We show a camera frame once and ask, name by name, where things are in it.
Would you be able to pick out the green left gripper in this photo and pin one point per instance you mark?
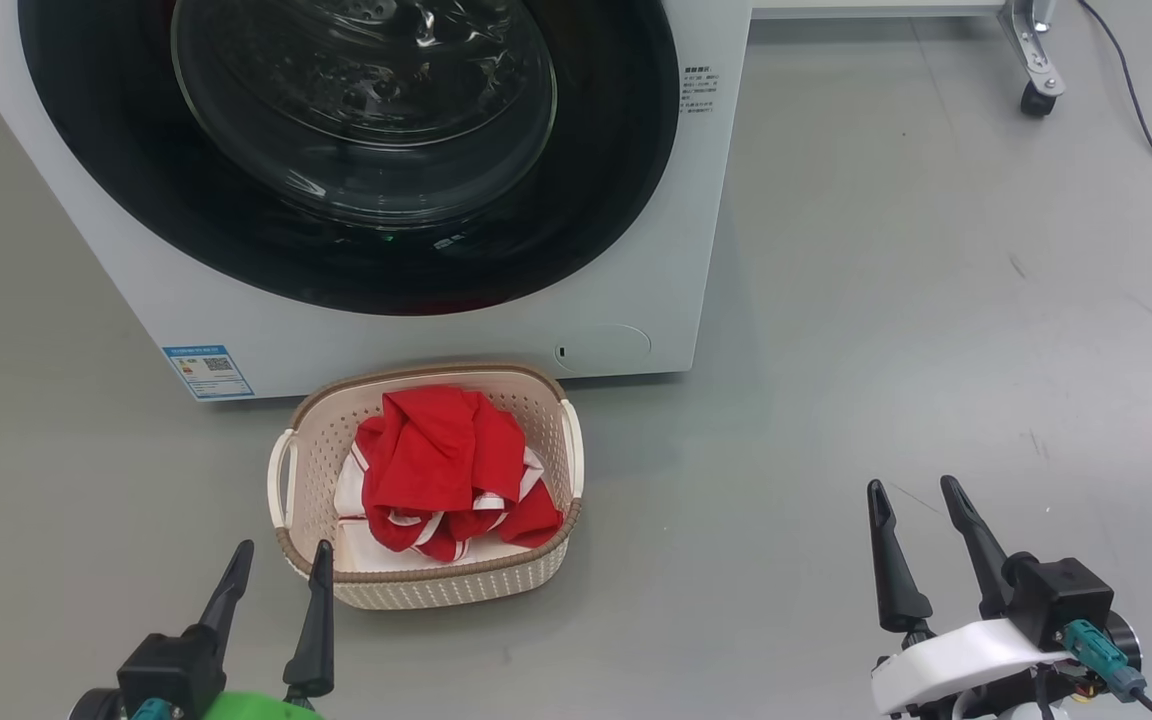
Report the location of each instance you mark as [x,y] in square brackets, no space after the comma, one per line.
[256,708]

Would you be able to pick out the teal left camera connector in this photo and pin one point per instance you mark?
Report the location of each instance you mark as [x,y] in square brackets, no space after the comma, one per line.
[150,710]

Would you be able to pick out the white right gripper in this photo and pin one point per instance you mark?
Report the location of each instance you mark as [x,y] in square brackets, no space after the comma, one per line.
[956,655]

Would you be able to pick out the cream perforated laundry basket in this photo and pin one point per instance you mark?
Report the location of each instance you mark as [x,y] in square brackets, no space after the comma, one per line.
[316,480]

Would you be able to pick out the metal cart leg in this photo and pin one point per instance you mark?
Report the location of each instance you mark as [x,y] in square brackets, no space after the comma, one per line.
[1031,40]

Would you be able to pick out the red and white garment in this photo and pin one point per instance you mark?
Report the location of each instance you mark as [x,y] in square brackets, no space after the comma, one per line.
[426,460]

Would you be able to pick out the washing machine glass door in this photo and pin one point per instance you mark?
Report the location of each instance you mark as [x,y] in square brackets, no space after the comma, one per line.
[106,170]

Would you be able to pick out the black caster wheel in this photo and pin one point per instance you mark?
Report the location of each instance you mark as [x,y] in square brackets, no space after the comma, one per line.
[1038,100]

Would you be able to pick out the grey oval filter access cover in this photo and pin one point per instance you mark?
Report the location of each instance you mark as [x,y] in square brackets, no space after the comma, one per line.
[603,347]

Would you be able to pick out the small text sticker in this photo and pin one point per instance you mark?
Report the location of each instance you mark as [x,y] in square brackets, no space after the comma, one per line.
[701,92]

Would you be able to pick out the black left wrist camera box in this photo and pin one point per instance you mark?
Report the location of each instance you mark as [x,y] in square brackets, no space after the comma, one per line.
[171,670]

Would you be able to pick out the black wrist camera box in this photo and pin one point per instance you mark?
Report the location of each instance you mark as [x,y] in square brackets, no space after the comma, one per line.
[1061,600]
[171,670]

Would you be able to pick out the blue energy label sticker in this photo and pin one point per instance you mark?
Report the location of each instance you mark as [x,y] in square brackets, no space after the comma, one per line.
[208,372]

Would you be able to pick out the white front-load washing machine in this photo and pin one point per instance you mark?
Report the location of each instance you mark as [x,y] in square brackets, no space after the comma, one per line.
[86,300]

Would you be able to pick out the white cabinet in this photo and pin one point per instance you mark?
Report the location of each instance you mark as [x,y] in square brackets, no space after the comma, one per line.
[876,8]

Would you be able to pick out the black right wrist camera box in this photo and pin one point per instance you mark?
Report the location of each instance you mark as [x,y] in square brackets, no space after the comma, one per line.
[1061,600]

